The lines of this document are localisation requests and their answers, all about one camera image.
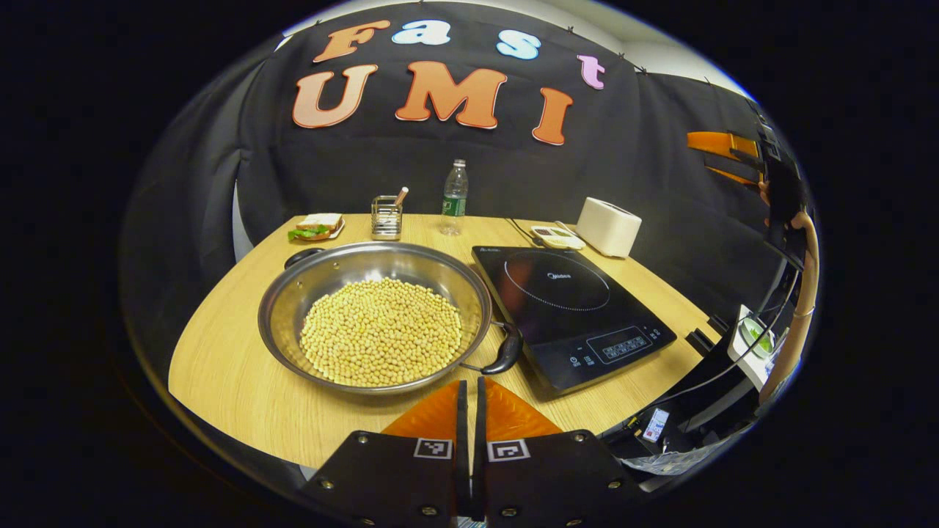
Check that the white divided dish of beans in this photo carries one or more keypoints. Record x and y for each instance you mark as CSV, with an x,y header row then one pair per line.
x,y
556,237

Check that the pile of soybeans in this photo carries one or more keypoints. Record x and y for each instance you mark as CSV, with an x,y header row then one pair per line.
x,y
381,330

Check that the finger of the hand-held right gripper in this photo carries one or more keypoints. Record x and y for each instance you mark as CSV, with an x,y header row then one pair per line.
x,y
715,143
733,176

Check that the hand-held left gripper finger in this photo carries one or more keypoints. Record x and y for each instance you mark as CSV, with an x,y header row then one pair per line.
x,y
480,440
462,440

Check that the clear plastic water bottle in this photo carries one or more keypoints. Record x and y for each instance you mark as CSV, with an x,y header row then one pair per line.
x,y
454,198

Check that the green and white cup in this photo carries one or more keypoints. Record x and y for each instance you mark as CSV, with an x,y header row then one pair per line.
x,y
757,336

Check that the black induction cooktop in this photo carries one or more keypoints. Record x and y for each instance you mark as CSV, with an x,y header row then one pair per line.
x,y
557,315

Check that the white toaster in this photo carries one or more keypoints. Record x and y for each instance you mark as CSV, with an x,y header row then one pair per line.
x,y
607,227

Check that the white stand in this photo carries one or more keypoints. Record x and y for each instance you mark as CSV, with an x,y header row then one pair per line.
x,y
741,359

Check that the small printed card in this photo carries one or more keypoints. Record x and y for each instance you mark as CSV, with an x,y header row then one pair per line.
x,y
656,425

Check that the sandwich with lettuce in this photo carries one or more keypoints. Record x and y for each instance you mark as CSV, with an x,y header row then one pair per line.
x,y
315,224

